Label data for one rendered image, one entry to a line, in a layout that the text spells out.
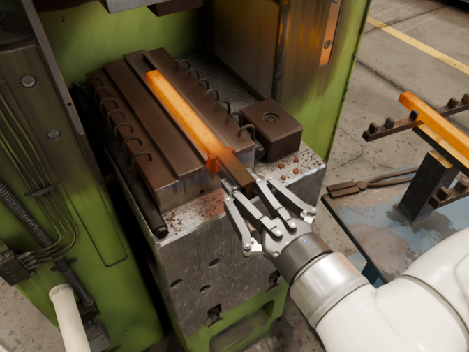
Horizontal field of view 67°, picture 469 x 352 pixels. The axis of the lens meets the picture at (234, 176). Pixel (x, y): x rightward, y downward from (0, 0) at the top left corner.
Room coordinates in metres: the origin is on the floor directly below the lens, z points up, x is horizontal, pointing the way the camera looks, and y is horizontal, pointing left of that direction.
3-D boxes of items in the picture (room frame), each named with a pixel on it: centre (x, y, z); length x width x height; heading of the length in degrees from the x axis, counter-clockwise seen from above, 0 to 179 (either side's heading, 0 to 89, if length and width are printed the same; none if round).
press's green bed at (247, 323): (0.65, 0.11, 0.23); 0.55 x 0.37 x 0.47; 31
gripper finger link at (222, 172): (0.40, 0.01, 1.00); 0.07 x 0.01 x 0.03; 31
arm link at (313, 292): (0.21, -0.12, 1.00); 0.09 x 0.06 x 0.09; 121
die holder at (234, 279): (0.65, 0.11, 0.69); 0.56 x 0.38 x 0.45; 31
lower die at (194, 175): (0.61, 0.16, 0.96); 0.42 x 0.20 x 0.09; 31
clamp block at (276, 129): (0.58, -0.07, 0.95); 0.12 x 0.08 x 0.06; 31
